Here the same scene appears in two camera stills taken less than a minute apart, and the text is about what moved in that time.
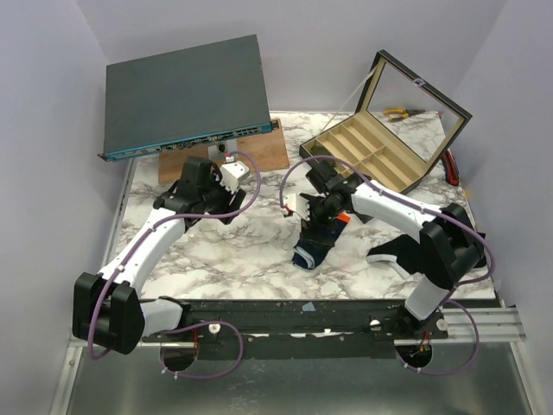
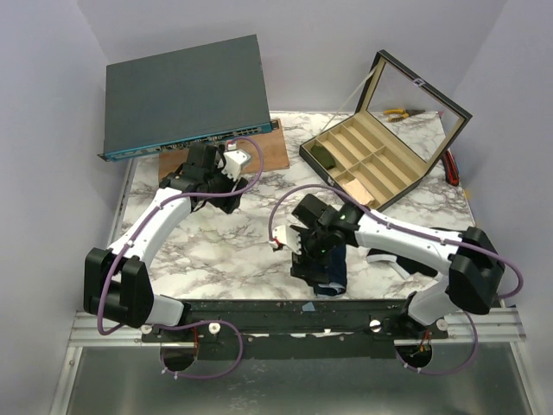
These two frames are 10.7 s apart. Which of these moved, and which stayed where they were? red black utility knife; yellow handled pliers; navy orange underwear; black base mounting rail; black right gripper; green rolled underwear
Moved: black right gripper; navy orange underwear
Stayed: yellow handled pliers; black base mounting rail; red black utility knife; green rolled underwear
